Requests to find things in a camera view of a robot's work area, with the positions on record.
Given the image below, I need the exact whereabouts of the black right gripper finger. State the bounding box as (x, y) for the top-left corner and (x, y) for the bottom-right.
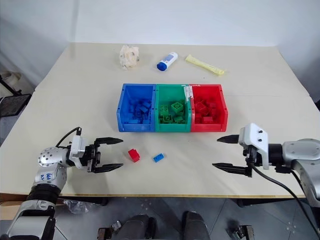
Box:
(216, 134), (241, 144)
(211, 162), (252, 178)

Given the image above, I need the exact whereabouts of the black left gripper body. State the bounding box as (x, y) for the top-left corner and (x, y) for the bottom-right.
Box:
(84, 144), (102, 174)

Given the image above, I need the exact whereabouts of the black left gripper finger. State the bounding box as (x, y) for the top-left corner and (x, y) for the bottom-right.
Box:
(90, 163), (125, 174)
(93, 136), (124, 151)

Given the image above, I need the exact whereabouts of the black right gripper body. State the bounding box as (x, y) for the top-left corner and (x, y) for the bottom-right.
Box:
(242, 146), (264, 177)

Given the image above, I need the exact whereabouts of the red plastic bin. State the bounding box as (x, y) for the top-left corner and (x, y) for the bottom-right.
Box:
(188, 83), (229, 133)

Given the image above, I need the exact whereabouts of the blue plastic bin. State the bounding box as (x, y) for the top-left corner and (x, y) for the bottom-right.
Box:
(116, 83), (157, 133)

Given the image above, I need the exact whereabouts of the large red toy block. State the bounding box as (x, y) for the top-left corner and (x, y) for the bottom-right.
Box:
(194, 100), (208, 114)

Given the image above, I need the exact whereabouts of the clear plastic bag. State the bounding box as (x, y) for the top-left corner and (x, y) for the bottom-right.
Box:
(62, 198), (90, 215)

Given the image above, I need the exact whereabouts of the small flat blue block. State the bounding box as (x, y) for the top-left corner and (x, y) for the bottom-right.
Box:
(152, 152), (167, 164)

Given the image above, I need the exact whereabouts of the green plastic bin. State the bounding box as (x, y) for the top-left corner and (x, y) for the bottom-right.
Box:
(154, 83), (193, 133)

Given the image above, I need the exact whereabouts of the large green toy block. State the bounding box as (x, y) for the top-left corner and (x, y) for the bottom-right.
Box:
(170, 100), (186, 116)

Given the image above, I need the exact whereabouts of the green four-stud toy block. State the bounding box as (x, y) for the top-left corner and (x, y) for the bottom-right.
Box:
(159, 104), (173, 117)

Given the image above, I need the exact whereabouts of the dark rounded shape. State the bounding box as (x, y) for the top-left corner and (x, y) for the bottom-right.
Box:
(181, 210), (211, 240)
(119, 214), (158, 240)

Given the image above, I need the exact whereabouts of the pale yellow tube packet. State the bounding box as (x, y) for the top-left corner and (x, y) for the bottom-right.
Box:
(184, 54), (227, 77)

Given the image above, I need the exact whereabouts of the crumpled beige paper ball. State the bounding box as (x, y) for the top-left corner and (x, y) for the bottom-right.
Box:
(118, 43), (141, 72)

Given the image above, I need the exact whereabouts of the black mesh basket stand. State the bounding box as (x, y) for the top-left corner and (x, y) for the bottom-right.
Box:
(0, 71), (33, 119)

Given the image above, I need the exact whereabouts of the brown cardboard box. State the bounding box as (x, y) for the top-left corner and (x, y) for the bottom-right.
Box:
(0, 199), (29, 221)

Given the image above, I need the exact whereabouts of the white tube with blue cap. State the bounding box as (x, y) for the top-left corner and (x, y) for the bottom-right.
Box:
(156, 51), (179, 72)

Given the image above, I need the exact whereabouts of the white bag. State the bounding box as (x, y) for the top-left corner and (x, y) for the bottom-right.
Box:
(0, 70), (23, 85)

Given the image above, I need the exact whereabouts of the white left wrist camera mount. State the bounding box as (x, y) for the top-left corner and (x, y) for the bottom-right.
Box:
(68, 134), (88, 169)

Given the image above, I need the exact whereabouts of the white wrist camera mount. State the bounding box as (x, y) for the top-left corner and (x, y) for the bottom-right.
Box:
(68, 134), (88, 169)
(238, 122), (271, 171)

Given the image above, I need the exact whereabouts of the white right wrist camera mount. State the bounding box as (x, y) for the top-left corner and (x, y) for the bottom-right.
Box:
(238, 122), (271, 171)

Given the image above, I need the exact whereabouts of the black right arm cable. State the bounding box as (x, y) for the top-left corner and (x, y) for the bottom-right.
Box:
(250, 163), (320, 227)

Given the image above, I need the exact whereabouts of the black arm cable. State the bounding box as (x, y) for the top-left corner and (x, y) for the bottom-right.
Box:
(250, 163), (320, 227)
(55, 127), (83, 148)

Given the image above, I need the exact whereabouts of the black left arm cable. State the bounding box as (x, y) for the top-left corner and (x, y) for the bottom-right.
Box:
(55, 127), (83, 148)

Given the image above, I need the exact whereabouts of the metal foot bracket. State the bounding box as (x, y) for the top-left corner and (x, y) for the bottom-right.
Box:
(226, 224), (255, 240)
(97, 219), (122, 240)

